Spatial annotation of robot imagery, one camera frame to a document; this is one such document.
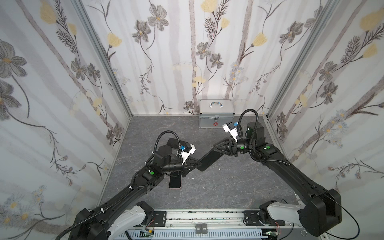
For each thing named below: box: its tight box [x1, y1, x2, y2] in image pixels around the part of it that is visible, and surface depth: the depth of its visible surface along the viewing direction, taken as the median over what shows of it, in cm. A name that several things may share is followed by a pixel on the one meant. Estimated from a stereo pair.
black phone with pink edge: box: [168, 171, 182, 189], surface depth 88 cm
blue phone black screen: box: [196, 150, 224, 172], surface depth 69 cm
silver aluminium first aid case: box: [199, 99, 235, 128], surface depth 109 cm
